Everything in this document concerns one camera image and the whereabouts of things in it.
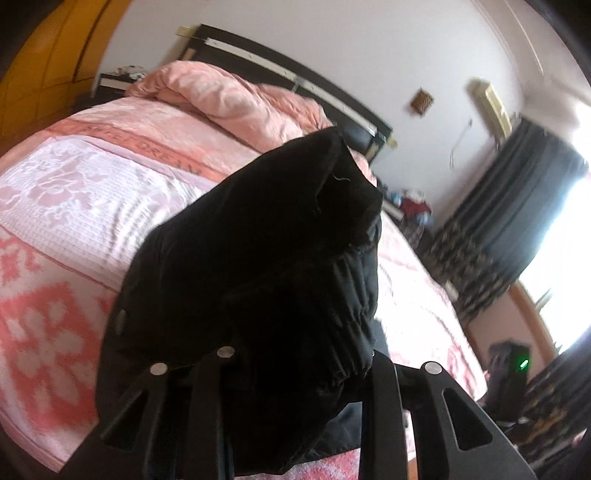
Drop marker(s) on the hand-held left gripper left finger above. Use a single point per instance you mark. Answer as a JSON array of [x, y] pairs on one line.
[[207, 406]]

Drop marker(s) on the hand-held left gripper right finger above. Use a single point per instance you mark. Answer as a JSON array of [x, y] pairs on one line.
[[388, 415]]

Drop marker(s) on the black quilted jacket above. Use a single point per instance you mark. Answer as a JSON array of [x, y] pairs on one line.
[[258, 277]]

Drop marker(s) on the dark patterned curtain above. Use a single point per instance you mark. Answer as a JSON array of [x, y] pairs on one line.
[[503, 212]]

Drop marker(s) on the dark nightstand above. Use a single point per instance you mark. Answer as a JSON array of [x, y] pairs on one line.
[[115, 81], [406, 217]]

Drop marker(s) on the red cloth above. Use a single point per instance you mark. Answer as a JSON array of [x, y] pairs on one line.
[[415, 205]]

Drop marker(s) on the bed with pink floral cover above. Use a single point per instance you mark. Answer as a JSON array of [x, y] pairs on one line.
[[69, 207]]

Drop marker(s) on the beige air conditioner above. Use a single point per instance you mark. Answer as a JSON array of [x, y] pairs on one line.
[[494, 110]]

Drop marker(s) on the pink duvet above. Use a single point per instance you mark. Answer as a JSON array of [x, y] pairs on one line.
[[221, 101]]

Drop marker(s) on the dark wooden headboard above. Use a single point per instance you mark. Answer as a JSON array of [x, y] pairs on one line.
[[295, 76]]

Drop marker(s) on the yellow wooden wardrobe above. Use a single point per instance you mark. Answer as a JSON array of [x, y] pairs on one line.
[[51, 64]]

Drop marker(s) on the small brown wall ornament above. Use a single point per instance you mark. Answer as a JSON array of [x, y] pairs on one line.
[[422, 99]]

